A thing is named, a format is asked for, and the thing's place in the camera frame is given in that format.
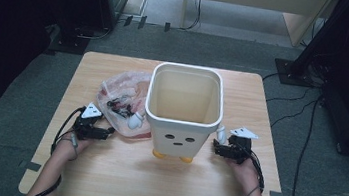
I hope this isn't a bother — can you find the person's left hand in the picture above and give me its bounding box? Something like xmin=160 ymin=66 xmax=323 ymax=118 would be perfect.
xmin=53 ymin=128 xmax=96 ymax=164

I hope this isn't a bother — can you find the grey left wrist strap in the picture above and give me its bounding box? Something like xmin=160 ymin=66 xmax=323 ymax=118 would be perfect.
xmin=59 ymin=131 xmax=82 ymax=163

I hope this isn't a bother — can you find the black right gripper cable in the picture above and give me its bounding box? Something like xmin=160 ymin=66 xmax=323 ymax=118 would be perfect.
xmin=233 ymin=143 xmax=270 ymax=195

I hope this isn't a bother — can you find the black floor cable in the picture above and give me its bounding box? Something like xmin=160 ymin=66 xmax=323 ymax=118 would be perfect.
xmin=264 ymin=82 xmax=313 ymax=109
xmin=290 ymin=93 xmax=322 ymax=196
xmin=269 ymin=92 xmax=323 ymax=134

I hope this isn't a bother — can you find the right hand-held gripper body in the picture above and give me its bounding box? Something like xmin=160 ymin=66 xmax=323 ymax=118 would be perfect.
xmin=223 ymin=125 xmax=260 ymax=166

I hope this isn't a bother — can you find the person's right hand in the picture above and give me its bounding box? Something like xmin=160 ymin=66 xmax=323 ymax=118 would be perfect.
xmin=223 ymin=154 xmax=263 ymax=193

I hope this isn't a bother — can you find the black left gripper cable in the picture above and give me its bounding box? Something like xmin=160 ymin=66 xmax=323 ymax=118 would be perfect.
xmin=26 ymin=101 xmax=87 ymax=196

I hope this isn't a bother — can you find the grey right wrist strap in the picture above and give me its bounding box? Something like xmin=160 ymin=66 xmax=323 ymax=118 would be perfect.
xmin=244 ymin=183 xmax=262 ymax=196

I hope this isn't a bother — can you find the white bin with face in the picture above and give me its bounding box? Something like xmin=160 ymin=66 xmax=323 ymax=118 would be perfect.
xmin=123 ymin=58 xmax=236 ymax=169

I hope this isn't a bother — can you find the grey wrist strap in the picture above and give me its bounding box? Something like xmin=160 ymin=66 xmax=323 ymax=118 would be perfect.
xmin=244 ymin=183 xmax=262 ymax=196
xmin=59 ymin=131 xmax=82 ymax=163

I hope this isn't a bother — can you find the clear plastic bag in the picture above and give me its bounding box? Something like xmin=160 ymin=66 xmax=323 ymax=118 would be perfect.
xmin=92 ymin=66 xmax=160 ymax=142

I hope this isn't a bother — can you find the black hanging cable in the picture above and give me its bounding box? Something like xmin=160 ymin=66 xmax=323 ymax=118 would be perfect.
xmin=179 ymin=0 xmax=205 ymax=34

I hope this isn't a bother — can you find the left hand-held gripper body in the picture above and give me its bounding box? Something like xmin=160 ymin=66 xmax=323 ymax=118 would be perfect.
xmin=71 ymin=100 xmax=105 ymax=143

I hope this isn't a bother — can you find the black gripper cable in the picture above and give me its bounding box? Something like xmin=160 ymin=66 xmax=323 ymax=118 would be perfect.
xmin=26 ymin=101 xmax=87 ymax=196
xmin=233 ymin=143 xmax=270 ymax=195

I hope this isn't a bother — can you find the dark floor box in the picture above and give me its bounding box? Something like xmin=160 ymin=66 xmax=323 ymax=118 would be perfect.
xmin=314 ymin=85 xmax=349 ymax=156

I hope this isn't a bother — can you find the black metal stand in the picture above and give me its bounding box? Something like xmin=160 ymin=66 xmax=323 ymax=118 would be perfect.
xmin=46 ymin=21 xmax=94 ymax=57
xmin=271 ymin=0 xmax=349 ymax=93

